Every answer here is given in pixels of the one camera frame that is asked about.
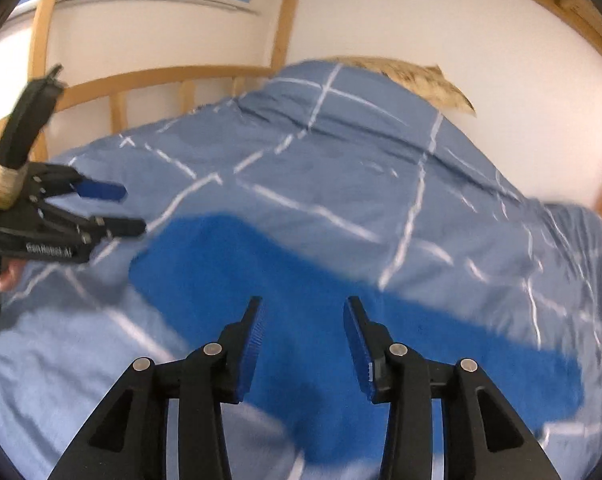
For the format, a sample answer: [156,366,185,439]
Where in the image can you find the blue fleece pants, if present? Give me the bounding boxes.
[130,214,584,465]

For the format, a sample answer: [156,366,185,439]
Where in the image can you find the person's left hand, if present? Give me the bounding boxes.
[0,259,26,292]

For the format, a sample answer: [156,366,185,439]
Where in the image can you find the beige patterned pillow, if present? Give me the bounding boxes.
[331,56,476,116]

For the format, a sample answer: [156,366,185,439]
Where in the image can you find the wooden bunk bed frame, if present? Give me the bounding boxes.
[0,0,602,212]

